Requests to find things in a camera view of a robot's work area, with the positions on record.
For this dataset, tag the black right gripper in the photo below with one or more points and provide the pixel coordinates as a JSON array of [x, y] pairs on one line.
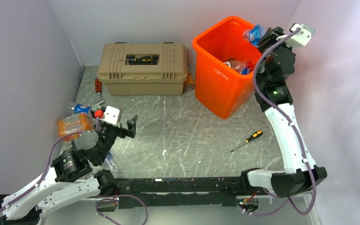
[[269, 38]]

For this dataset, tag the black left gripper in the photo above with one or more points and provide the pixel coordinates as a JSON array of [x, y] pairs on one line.
[[131, 131]]

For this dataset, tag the blue label bottle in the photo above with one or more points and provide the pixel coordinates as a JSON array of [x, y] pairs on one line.
[[110, 164], [254, 35]]

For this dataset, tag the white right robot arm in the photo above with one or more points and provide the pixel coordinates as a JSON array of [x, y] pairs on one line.
[[300, 173]]

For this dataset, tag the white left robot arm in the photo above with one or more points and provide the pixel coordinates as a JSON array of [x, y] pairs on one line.
[[62, 183]]

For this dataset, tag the orange plastic bin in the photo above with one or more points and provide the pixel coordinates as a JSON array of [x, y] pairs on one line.
[[217, 86]]

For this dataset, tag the crushed orange label bottle left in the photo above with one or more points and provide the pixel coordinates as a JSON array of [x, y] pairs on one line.
[[74, 123]]

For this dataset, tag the pepsi bottle far left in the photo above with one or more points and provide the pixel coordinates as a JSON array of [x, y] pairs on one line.
[[76, 108]]

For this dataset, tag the tan plastic toolbox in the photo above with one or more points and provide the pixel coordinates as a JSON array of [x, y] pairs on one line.
[[164, 75]]

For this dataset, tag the black yellow screwdriver on toolbox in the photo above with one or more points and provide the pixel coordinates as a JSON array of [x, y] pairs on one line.
[[138, 58]]

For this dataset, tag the yellow black screwdriver on table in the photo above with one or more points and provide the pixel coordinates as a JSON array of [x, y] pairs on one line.
[[254, 136]]

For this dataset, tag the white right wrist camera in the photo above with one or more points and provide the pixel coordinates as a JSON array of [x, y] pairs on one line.
[[300, 35]]

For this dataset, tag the red handled tool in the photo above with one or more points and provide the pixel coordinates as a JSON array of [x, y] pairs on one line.
[[98, 91]]

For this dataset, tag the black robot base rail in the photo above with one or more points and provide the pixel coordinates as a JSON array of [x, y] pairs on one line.
[[224, 191]]

